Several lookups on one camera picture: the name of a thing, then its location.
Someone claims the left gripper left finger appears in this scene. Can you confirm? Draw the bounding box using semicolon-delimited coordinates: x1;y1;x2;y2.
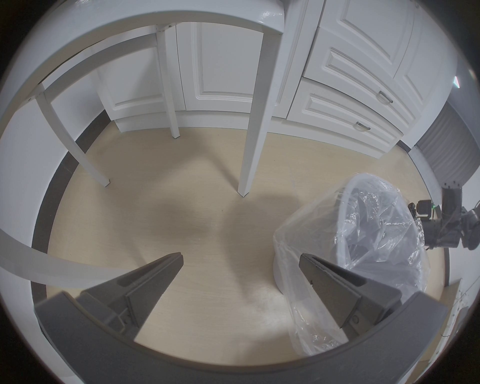
79;252;184;338

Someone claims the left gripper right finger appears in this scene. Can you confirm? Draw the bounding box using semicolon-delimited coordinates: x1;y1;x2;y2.
299;253;402;340

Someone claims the clear plastic bag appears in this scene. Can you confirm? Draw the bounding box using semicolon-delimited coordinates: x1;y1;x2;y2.
273;172;432;357

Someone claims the white trash bin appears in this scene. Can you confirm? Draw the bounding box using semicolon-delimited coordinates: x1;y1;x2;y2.
274;175;421;297

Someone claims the grey curtain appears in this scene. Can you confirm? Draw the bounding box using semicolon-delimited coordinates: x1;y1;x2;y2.
415;101;480;189

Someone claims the white wardrobe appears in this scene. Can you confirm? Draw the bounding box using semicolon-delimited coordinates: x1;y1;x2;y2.
97;0;459;159

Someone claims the grey padded white chair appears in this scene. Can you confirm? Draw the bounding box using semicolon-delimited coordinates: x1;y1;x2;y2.
0;0;286;289

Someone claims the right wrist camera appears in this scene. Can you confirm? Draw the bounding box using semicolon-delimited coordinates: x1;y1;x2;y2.
415;200;437;222

